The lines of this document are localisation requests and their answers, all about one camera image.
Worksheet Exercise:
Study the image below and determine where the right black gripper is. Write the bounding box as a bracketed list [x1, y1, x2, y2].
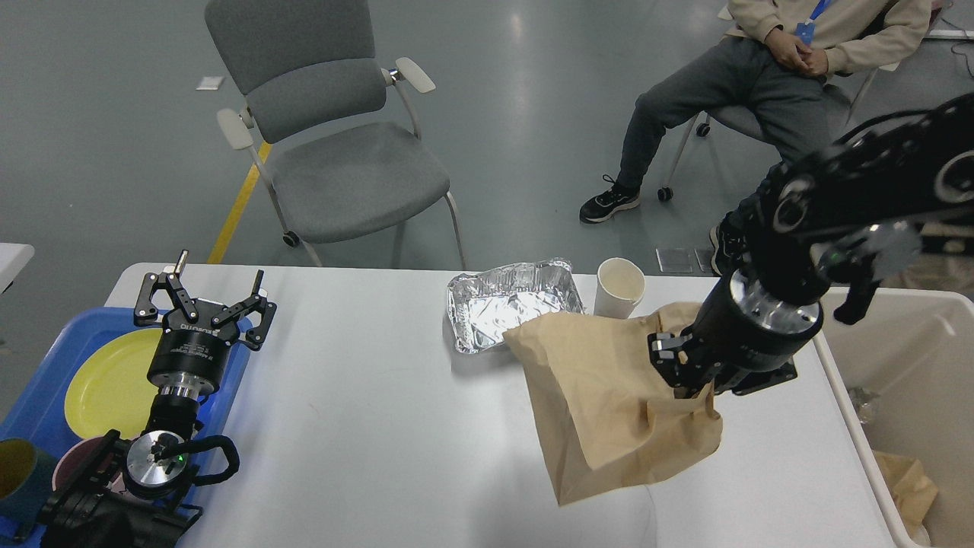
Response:
[647, 271, 823, 399]

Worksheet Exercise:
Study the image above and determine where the pink mug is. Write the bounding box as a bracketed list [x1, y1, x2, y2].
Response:
[51, 436, 126, 495]

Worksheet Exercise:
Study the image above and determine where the grey office chair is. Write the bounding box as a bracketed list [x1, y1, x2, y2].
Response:
[204, 1, 467, 267]

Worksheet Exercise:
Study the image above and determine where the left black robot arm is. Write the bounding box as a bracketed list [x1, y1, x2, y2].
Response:
[38, 252, 278, 547]

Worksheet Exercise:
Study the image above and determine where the yellow plate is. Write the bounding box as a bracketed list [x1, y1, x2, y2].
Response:
[64, 327, 161, 439]

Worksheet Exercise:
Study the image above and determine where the white paper cup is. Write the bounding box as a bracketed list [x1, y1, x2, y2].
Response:
[594, 257, 646, 320]

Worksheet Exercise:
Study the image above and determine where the beige plastic bin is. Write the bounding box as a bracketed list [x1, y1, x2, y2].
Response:
[814, 288, 973, 547]

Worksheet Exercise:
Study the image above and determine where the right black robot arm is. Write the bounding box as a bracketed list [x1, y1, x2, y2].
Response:
[648, 93, 972, 399]

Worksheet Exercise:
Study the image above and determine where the brown paper bag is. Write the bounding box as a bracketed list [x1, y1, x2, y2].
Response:
[502, 302, 723, 506]
[873, 450, 939, 537]

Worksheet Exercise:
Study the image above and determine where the dark teal mug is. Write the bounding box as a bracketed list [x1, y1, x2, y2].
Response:
[1, 438, 58, 546]

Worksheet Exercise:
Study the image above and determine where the tan cloth at right edge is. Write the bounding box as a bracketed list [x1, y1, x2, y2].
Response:
[881, 222, 973, 298]

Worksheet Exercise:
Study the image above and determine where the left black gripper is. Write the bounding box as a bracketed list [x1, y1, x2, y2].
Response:
[133, 250, 278, 397]

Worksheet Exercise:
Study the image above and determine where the aluminium foil tray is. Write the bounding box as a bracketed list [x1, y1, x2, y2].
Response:
[446, 259, 585, 355]

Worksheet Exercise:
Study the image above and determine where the white chair under person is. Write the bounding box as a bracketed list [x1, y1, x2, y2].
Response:
[657, 8, 906, 202]

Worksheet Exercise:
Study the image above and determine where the white side table corner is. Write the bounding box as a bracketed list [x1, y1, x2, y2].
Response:
[0, 242, 36, 294]

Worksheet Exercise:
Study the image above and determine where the seated person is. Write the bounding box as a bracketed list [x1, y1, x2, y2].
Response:
[578, 0, 934, 276]

